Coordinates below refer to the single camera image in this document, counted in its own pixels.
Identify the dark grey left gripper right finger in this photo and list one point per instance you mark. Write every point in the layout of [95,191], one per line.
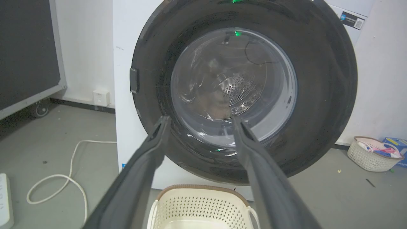
[270,187]

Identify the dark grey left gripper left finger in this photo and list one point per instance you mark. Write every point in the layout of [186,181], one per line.
[133,181]

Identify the white washing machine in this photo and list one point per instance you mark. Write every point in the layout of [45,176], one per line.
[127,105]

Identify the round black washing machine door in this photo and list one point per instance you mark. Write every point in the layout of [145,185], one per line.
[318,79]

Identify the cream perforated laundry basket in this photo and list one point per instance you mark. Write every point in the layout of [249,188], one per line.
[197,208]

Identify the small white basket with clothes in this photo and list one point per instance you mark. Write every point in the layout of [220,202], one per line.
[372,156]

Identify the white power strip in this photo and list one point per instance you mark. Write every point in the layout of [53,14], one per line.
[5,202]

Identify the blue cardboard box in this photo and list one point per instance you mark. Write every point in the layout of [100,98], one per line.
[398,148]

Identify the black label sticker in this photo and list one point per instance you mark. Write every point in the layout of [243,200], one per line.
[352,20]

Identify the white wall socket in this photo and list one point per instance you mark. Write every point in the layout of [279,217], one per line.
[101,97]

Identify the dark board on wheeled frame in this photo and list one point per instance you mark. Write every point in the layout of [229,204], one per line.
[25,54]

